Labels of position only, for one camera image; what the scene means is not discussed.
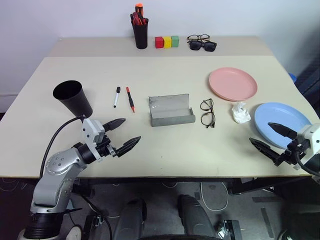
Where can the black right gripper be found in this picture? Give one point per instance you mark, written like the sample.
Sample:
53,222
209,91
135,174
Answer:
290,152

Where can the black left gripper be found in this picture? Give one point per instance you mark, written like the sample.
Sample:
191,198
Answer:
106,147

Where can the blue plastic plate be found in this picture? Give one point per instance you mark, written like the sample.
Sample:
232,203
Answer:
275,115

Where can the red and black pen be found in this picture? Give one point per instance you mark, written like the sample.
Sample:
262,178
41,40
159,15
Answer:
130,98

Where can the white marker with black cap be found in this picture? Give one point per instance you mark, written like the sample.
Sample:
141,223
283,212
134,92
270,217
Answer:
116,97

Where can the grey glasses case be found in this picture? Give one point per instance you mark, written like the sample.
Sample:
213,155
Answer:
170,112

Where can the tortoiseshell frame glasses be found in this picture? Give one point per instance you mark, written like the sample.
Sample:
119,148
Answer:
207,118

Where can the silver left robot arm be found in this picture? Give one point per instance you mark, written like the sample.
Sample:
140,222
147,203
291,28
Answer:
57,165

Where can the crumpled white tissue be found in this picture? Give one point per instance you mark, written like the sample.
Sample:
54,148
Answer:
240,113

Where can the empty black pen cup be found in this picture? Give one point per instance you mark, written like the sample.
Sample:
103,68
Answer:
75,102

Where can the grey floor tape strip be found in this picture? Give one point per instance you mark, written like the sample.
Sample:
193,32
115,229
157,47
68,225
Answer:
263,199
267,222

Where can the blue plastic bin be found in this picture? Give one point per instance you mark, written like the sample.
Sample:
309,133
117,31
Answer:
293,77

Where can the dark textured box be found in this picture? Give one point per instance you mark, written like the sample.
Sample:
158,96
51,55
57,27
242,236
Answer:
311,80

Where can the pink plastic plate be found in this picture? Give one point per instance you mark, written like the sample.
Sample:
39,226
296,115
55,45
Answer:
232,82

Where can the dark rounded shape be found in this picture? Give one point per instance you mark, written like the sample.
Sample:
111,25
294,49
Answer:
130,220
195,217

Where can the black holder with screwdrivers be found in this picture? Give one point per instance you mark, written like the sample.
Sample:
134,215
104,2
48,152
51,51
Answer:
141,37

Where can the red wooden block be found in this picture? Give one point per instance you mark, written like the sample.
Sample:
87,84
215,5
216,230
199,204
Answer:
159,42

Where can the yellow wooden block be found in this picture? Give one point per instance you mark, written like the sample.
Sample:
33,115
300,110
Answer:
167,42

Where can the green wooden block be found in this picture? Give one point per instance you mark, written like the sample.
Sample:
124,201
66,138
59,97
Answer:
175,41

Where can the white wheel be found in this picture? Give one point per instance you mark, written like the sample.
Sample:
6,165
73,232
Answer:
75,232

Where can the black sunglasses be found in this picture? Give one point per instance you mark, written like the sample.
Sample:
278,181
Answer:
195,45

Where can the clear lens black glasses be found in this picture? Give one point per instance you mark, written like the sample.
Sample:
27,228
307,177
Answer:
193,38

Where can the orange capped screwdriver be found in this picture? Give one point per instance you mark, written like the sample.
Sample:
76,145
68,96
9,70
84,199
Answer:
138,8

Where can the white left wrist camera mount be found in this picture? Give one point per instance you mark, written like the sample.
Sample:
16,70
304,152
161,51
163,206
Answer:
91,130

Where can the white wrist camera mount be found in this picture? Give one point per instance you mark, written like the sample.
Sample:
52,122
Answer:
312,135
91,130

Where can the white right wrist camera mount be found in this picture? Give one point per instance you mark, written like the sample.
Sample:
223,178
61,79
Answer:
312,135

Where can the black metal table frame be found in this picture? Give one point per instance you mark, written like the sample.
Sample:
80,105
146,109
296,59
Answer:
250,187

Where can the black metal foot bracket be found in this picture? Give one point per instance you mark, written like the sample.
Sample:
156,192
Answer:
93,225
230,228

